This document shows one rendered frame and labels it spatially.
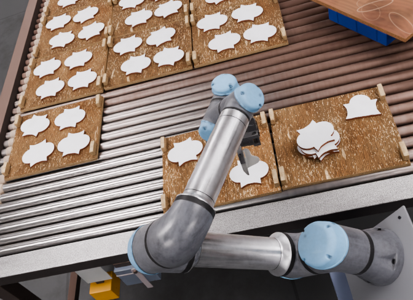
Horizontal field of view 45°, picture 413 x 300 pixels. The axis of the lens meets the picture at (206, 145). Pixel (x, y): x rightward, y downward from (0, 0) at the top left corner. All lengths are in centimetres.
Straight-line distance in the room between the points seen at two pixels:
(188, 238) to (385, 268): 54
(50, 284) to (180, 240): 202
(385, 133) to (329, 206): 32
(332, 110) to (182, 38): 83
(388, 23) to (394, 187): 65
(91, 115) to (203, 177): 115
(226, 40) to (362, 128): 77
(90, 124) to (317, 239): 121
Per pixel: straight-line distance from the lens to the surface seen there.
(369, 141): 175
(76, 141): 211
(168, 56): 226
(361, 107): 183
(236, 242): 126
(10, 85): 262
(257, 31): 222
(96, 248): 181
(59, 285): 299
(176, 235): 106
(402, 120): 183
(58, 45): 268
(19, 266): 194
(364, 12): 206
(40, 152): 217
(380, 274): 137
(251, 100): 122
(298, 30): 222
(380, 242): 135
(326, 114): 184
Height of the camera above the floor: 232
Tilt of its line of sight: 48 degrees down
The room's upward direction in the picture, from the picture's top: 24 degrees counter-clockwise
